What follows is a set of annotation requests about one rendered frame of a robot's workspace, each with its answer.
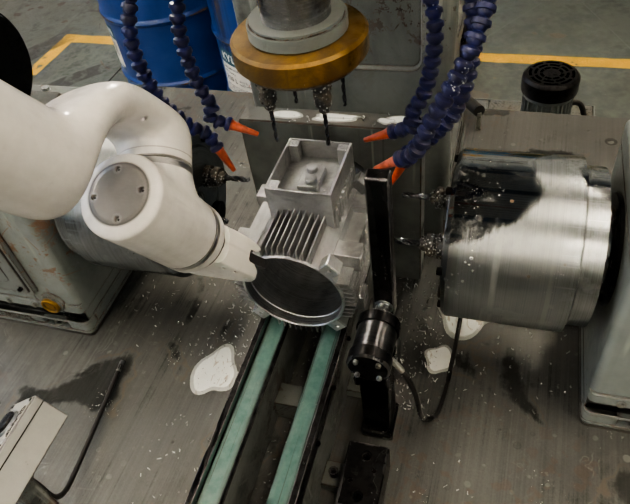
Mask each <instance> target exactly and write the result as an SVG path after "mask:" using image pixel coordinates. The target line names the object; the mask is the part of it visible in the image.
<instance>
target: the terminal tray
mask: <svg viewBox="0 0 630 504"><path fill-rule="evenodd" d="M293 141H297V144H295V145H294V144H292V142H293ZM330 143H331V145H330V146H327V145H326V141H322V140H310V139H298V138H290V139H289V140H288V142H287V144H286V146H285V148H284V150H283V152H282V154H281V156H280V158H279V160H278V162H277V164H276V166H275V168H274V170H273V171H272V173H271V175H270V177H269V179H268V181H267V183H266V185H265V187H264V191H265V195H266V199H267V204H268V208H269V210H270V214H271V218H272V220H273V218H274V216H275V214H276V212H277V211H279V215H280V214H281V212H282V210H284V213H285V215H286V213H287V211H288V210H289V211H290V214H291V215H292V212H293V210H295V212H296V216H297V215H298V212H299V210H301V213H302V217H303V216H304V213H305V211H307V214H308V218H309V217H310V215H311V212H313V215H314V220H315V219H316V217H317V215H318V214H319V217H320V222H322V220H323V217H324V216H325V218H326V223H327V225H328V226H330V227H332V228H333V229H336V227H337V228H339V227H340V226H339V222H341V221H342V218H341V216H344V211H343V210H346V205H348V199H350V194H352V189H354V181H353V180H354V179H355V166H354V158H353V147H352V143H346V142H334V141H330ZM341 145H345V148H344V149H341V148H340V146H341ZM274 181H275V182H277V184H276V185H271V183H272V182H274ZM323 187H327V188H328V190H327V191H323V190H322V188H323Z"/></svg>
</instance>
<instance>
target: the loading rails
mask: <svg viewBox="0 0 630 504"><path fill-rule="evenodd" d="M364 283H365V284H368V292H369V297H368V300H367V304H366V307H365V310H368V309H374V300H373V288H372V275H371V263H370V266H369V270H368V273H367V276H366V279H365V282H364ZM365 310H359V309H355V313H354V314H353V317H350V318H349V321H348V324H347V327H345V328H343V329H341V330H339V331H336V330H334V329H333V328H331V327H330V326H329V325H325V328H324V331H323V332H322V333H321V336H320V339H319V342H318V345H317V348H316V351H315V354H314V358H313V361H312V364H311V367H310V370H309V373H308V376H307V379H306V382H305V385H304V386H299V385H294V384H290V381H291V378H292V375H293V372H294V369H295V367H296V364H297V361H298V358H299V355H300V352H301V349H302V346H303V343H304V340H305V338H306V335H307V332H308V331H306V329H305V326H304V327H303V330H301V329H300V326H298V327H297V329H295V326H294V324H293V325H292V327H291V328H290V326H289V323H287V324H286V326H284V323H283V321H281V323H280V324H279V323H278V320H277V318H275V317H273V316H271V315H269V316H268V317H266V318H262V317H261V319H260V321H259V324H258V326H257V328H256V331H255V333H254V336H253V338H252V341H251V343H250V345H249V348H248V350H247V353H246V355H245V357H244V360H243V362H242V365H241V367H240V370H239V372H238V374H237V377H236V379H235V382H234V384H233V387H232V389H231V391H230V394H229V396H228V399H227V401H226V404H225V406H224V408H223V411H222V413H221V416H220V418H219V420H218V423H217V425H216V428H215V430H214V433H213V435H212V437H211V440H210V442H209V445H208V447H207V450H206V452H205V454H204V457H203V459H202V462H201V464H200V467H199V469H198V471H197V474H196V476H195V479H194V481H193V484H192V486H191V488H190V491H189V493H188V496H187V498H186V500H185V503H184V504H248V503H249V500H250V497H251V494H252V491H253V488H254V485H255V482H256V480H257V477H258V474H259V471H260V468H261V465H262V462H263V459H264V456H265V453H266V451H267V448H268V445H269V442H270V439H271V436H272V433H273V430H274V427H275V424H276V422H277V419H278V416H280V417H285V418H290V419H293V422H292V425H291V428H290V431H289V434H288V437H287V440H286V443H285V446H284V449H283V452H282V455H281V459H280V462H279V465H278V468H277V471H276V474H275V477H274V480H273V483H272V486H271V489H270V492H269V495H268V498H267V501H266V504H318V500H319V497H320V493H321V489H325V490H329V491H333V492H337V488H338V484H339V481H340V477H341V473H342V469H343V465H344V463H341V462H337V461H332V460H330V456H331V453H332V449H333V445H334V442H335V438H336V434H337V431H338V427H339V423H340V420H341V416H342V412H343V409H344V405H345V401H346V398H347V395H348V396H352V397H357V398H361V393H360V385H359V384H356V382H355V379H354V374H353V373H352V372H351V371H350V370H349V368H348V367H347V365H346V360H347V356H348V353H349V350H350V348H351V347H352V346H353V343H354V339H355V336H356V332H357V330H356V325H357V321H358V318H359V315H360V313H362V312H363V311H365Z"/></svg>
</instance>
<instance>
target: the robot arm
mask: <svg viewBox="0 0 630 504"><path fill-rule="evenodd" d="M106 138H107V139H108V140H109V141H110V142H111V143H112V144H113V145H114V147H115V150H116V154H117V155H115V156H113V157H110V158H108V159H107V160H105V161H103V162H102V163H101V164H99V165H98V166H97V167H96V168H95V166H96V163H97V160H98V157H99V154H100V151H101V148H102V146H103V143H104V141H105V139H106ZM80 199H81V211H82V215H83V218H84V221H85V223H86V224H87V226H88V227H89V228H90V230H91V231H92V232H94V233H95V234H96V235H98V236H99V237H101V238H103V239H106V240H108V241H110V242H112V243H115V244H117V245H119V246H121V247H124V248H126V249H128V250H130V251H132V252H135V253H137V254H139V255H141V256H144V257H146V258H148V259H150V260H153V261H155V262H157V263H159V264H162V265H164V266H166V267H168V268H170V269H173V270H175V271H178V272H182V273H192V274H196V275H202V276H208V277H215V278H222V279H229V280H236V281H244V282H251V281H253V280H254V279H255V278H256V274H257V270H256V268H260V269H265V266H266V261H267V260H266V259H264V258H262V257H259V256H257V255H255V254H253V252H259V251H261V249H260V247H259V246H258V244H256V243H255V242H254V241H253V240H251V239H250V238H248V237H246V236H245V235H243V234H241V233H239V232H237V231H235V230H233V229H232V228H229V227H227V226H225V225H224V224H223V221H222V218H221V217H220V215H219V214H218V212H217V211H216V210H215V209H214V208H212V207H211V206H210V205H208V204H207V203H206V202H204V201H203V200H202V199H201V198H199V196H198V194H197V192H196V189H195V185H194V180H193V167H192V140H191V134H190V130H189V127H188V125H187V123H186V122H185V120H184V119H183V118H182V117H181V115H180V114H179V113H177V112H176V111H175V110H174V109H173V108H171V107H170V106H169V105H167V104H166V103H164V102H163V101H161V100H160V99H159V98H157V97H156V96H154V95H152V94H151V93H149V92H147V91H146V90H144V89H142V88H140V87H138V86H136V85H133V84H130V83H126V82H118V81H109V82H100V83H94V84H90V85H87V86H84V87H80V88H77V89H74V90H72V91H69V92H67V93H65V94H62V95H60V96H58V97H57V98H55V99H53V100H51V101H50V102H49V103H47V104H46V105H44V104H43V103H41V102H39V101H37V100H36V99H34V98H32V97H30V96H29V95H27V94H25V93H23V92H22V91H20V90H18V89H16V88H15V87H13V86H11V85H9V84H8V83H6V82H4V81H2V80H1V79H0V211H1V212H4V213H8V214H11V215H14V216H18V217H22V218H27V219H33V220H51V219H55V218H58V217H61V216H63V215H65V214H66V213H68V212H69V211H71V210H72V209H73V208H74V207H75V206H76V205H77V203H78V202H79V201H80Z"/></svg>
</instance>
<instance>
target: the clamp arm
mask: <svg viewBox="0 0 630 504"><path fill-rule="evenodd" d="M364 187H365V200H366V213H367V225H368V238H369V250H370V263H371V275H372V288H373V300H374V309H376V308H377V304H378V303H379V305H378V307H383V305H384V303H386V305H385V308H386V309H388V310H389V308H390V311H389V312H390V313H392V314H393V315H395V312H396V307H397V300H396V272H395V245H394V218H393V191H392V171H391V170H385V169H373V168H368V169H367V170H366V173H365V176H364Z"/></svg>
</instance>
